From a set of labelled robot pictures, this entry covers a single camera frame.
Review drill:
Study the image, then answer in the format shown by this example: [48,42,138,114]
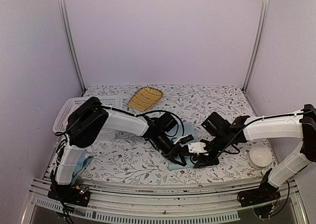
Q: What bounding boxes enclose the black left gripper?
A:
[154,131,187,167]

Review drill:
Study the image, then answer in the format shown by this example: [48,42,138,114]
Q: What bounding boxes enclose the light blue towel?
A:
[167,121,198,171]

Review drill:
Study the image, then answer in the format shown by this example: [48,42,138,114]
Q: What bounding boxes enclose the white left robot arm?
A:
[53,97,187,201]

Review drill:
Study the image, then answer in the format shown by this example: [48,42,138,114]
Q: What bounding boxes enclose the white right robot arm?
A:
[189,104,316,202]

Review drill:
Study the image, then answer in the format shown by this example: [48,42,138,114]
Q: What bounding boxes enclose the floral patterned table mat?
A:
[77,85,270,185]

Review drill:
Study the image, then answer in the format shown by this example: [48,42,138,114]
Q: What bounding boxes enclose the white bowl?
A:
[248,145,273,168]

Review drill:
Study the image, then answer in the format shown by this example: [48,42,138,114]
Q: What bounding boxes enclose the woven bamboo tray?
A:
[127,87,163,112]

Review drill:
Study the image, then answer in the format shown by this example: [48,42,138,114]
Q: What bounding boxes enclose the blue cartoon print towel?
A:
[71,151,93,184]

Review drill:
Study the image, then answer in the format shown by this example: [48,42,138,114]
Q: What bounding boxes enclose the white plastic mesh basket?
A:
[52,95,123,140]

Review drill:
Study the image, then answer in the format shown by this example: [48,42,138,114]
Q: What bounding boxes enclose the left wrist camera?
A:
[173,134,194,144]

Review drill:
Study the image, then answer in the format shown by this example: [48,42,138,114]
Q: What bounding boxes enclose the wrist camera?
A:
[173,134,194,144]
[187,142,208,155]

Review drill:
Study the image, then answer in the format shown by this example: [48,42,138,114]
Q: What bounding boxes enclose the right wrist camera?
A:
[187,142,208,155]

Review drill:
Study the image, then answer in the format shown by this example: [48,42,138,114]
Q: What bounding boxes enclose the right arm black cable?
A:
[217,110,309,210]

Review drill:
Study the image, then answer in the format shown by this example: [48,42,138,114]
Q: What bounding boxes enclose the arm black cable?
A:
[54,107,186,145]
[217,110,309,210]

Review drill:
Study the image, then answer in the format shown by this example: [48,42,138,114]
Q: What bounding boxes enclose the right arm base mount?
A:
[237,177,280,207]

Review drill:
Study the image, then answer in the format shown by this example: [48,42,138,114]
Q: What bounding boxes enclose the aluminium front rail frame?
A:
[21,177,309,224]

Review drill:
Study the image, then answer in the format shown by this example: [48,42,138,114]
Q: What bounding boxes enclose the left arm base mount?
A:
[47,183,91,207]

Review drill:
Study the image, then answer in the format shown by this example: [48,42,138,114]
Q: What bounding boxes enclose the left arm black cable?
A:
[54,107,186,145]

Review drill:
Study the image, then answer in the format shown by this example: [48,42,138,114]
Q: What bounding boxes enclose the right aluminium frame post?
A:
[242,0,270,94]

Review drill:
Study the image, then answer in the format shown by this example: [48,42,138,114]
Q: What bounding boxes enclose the aluminium frame post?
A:
[58,0,86,93]
[242,0,270,94]

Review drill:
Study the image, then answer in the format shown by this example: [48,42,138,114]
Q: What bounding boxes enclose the left aluminium frame post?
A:
[58,0,86,93]

